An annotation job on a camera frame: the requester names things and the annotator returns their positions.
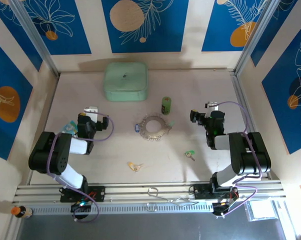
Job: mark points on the blue key tag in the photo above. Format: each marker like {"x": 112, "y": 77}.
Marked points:
{"x": 137, "y": 128}

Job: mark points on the aluminium frame post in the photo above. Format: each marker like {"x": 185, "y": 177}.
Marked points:
{"x": 36, "y": 37}
{"x": 258, "y": 37}

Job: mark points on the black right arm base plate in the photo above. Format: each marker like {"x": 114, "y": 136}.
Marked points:
{"x": 200, "y": 192}

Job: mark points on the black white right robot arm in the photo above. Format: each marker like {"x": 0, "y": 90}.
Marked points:
{"x": 253, "y": 155}

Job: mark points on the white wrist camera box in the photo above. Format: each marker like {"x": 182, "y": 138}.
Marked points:
{"x": 213, "y": 106}
{"x": 91, "y": 113}

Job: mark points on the large metal keyring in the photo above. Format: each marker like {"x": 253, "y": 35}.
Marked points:
{"x": 153, "y": 136}

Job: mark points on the small bottle with orange cap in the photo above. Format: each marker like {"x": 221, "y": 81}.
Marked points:
{"x": 21, "y": 212}

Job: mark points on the pale green tagged key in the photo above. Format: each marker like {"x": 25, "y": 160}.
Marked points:
{"x": 172, "y": 123}

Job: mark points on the yellow tagged key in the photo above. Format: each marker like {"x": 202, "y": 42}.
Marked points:
{"x": 131, "y": 165}

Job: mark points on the mint green square case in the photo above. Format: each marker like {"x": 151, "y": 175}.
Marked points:
{"x": 125, "y": 80}

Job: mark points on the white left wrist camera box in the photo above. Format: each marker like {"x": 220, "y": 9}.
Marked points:
{"x": 91, "y": 113}

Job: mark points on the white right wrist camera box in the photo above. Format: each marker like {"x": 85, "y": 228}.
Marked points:
{"x": 213, "y": 106}

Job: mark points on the blue white wipes packet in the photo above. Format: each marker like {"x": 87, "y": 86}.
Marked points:
{"x": 69, "y": 126}

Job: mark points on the green cylindrical can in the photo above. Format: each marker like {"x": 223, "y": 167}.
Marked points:
{"x": 166, "y": 106}

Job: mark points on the blue floral wall panel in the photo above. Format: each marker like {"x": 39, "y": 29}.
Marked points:
{"x": 23, "y": 40}
{"x": 65, "y": 37}
{"x": 215, "y": 30}
{"x": 165, "y": 37}
{"x": 278, "y": 112}
{"x": 275, "y": 32}
{"x": 5, "y": 75}

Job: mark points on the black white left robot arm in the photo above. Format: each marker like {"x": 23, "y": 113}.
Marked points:
{"x": 63, "y": 150}

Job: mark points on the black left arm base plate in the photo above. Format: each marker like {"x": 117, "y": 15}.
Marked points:
{"x": 99, "y": 193}

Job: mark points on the aluminium mounting rail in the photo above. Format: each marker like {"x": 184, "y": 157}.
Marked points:
{"x": 128, "y": 190}

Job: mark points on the aluminium table side rail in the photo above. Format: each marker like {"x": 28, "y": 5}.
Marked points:
{"x": 51, "y": 100}
{"x": 240, "y": 95}

